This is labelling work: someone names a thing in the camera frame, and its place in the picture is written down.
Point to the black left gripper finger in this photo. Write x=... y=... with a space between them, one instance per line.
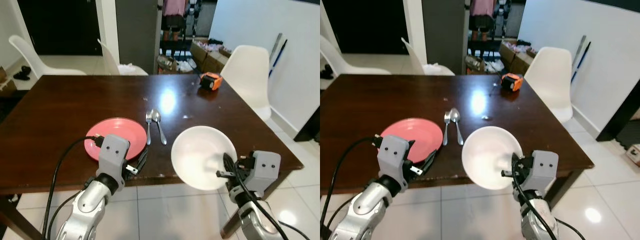
x=142 y=159
x=430 y=159

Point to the white round plate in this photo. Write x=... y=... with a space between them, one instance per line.
x=487 y=155
x=197 y=155

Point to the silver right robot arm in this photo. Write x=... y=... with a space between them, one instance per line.
x=257 y=220
x=537 y=217

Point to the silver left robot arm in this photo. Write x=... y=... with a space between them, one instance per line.
x=85 y=210
x=362 y=212

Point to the pink round plate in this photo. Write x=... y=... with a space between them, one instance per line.
x=120 y=131
x=417 y=132

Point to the silver fork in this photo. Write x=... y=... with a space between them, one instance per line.
x=148 y=131
x=446 y=132

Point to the silver spoon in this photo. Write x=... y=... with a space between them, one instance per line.
x=156 y=116
x=454 y=116

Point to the dark brown wooden table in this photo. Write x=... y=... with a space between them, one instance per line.
x=60 y=110
x=360 y=110

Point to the orange black tape measure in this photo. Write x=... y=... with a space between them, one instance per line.
x=513 y=81
x=212 y=81

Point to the white plastic chair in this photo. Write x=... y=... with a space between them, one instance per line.
x=332 y=57
x=550 y=77
x=415 y=60
x=30 y=55
x=111 y=61
x=247 y=75

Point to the brown cardboard box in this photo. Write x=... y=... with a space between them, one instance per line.
x=515 y=57
x=207 y=55

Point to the black shelf with items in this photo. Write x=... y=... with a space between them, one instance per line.
x=482 y=57
x=175 y=57

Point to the dark wooden furniture piece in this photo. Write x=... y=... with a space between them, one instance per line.
x=617 y=115

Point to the black shoes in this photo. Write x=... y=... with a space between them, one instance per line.
x=327 y=73
x=22 y=74

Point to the silver metal pole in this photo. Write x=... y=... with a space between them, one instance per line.
x=276 y=45

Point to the person in pink top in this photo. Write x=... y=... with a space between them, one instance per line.
x=482 y=12
x=175 y=12

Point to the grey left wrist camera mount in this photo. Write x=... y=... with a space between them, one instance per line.
x=112 y=152
x=392 y=155

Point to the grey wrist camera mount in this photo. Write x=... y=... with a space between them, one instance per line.
x=112 y=152
x=545 y=167
x=265 y=170
x=392 y=155

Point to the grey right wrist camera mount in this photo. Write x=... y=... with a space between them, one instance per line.
x=265 y=170
x=545 y=167

